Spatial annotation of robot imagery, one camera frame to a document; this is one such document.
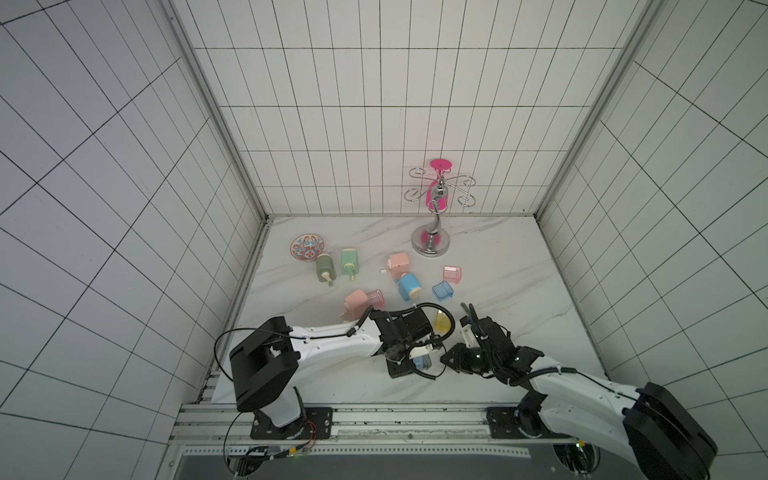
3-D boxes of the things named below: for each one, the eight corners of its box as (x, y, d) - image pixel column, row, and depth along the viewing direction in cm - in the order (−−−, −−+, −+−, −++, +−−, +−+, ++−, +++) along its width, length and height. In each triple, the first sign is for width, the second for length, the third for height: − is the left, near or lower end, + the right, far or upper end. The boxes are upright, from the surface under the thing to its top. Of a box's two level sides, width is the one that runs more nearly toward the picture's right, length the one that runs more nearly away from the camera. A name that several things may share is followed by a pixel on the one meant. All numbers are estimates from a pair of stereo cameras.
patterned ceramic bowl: (291, 261, 107) (288, 254, 103) (296, 240, 113) (293, 233, 110) (321, 261, 107) (319, 254, 103) (325, 240, 113) (323, 233, 110)
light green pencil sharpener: (341, 280, 102) (339, 271, 97) (343, 258, 108) (342, 248, 103) (357, 280, 102) (356, 271, 97) (359, 258, 108) (358, 248, 103)
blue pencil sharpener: (407, 305, 95) (408, 297, 90) (393, 289, 98) (393, 280, 94) (423, 294, 97) (425, 285, 93) (409, 278, 101) (410, 269, 97)
